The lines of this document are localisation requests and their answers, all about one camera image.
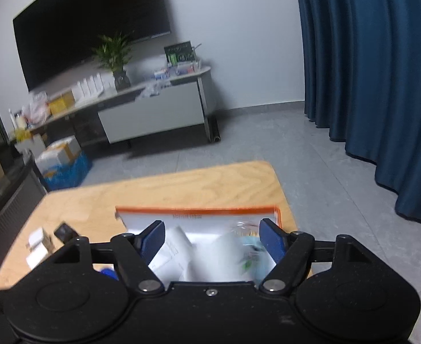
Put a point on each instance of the white router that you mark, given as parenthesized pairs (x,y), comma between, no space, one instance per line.
(92,86)

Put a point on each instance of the dark glass counter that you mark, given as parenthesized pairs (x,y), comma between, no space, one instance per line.
(13,208)

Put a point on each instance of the orange-rimmed white tray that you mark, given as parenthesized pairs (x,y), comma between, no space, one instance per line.
(196,218)

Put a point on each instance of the cardboard boxes on blue bag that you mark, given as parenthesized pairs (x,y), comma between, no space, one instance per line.
(67,177)

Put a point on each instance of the white cube charger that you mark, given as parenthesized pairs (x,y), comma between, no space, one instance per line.
(38,257)

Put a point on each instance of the blue curtain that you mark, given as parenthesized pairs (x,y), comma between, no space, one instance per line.
(375,79)

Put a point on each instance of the white plug-in heater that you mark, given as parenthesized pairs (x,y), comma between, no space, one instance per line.
(217,258)

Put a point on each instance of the plain white box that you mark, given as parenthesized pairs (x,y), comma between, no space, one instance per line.
(31,145)

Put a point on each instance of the clear plastic bag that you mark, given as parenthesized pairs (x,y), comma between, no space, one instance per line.
(153,89)

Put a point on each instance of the grey tv cabinet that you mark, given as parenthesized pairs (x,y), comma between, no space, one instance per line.
(153,118)

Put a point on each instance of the white plug adapter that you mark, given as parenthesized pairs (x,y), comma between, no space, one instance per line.
(37,237)

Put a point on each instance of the black green box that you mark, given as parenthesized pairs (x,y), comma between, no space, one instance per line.
(179,53)

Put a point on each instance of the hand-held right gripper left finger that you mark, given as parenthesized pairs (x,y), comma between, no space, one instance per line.
(152,240)

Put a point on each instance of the pile of small boxes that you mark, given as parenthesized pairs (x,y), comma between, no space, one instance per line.
(176,71)

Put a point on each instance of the yellow bag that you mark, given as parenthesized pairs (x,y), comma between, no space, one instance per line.
(22,135)

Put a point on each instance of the black roll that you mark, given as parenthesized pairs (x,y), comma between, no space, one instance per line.
(213,129)

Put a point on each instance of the white plastic bag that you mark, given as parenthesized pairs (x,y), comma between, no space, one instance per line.
(35,107)

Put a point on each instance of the potted plant in dark pot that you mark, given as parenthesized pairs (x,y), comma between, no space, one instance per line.
(115,59)

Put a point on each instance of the black television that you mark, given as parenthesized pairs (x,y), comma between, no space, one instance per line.
(88,25)

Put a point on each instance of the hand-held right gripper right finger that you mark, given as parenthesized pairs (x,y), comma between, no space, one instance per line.
(272,240)

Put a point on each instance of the light blue bottle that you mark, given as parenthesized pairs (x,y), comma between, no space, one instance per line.
(259,254)

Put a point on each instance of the blue tissue packet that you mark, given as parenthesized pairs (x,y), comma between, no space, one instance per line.
(108,274)

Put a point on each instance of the black charger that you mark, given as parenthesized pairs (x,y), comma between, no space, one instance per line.
(66,232)

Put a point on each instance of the yellow box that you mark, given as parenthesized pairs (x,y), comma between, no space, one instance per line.
(62,104)

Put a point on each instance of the cardboard box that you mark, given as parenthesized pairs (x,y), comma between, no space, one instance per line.
(66,149)
(50,161)

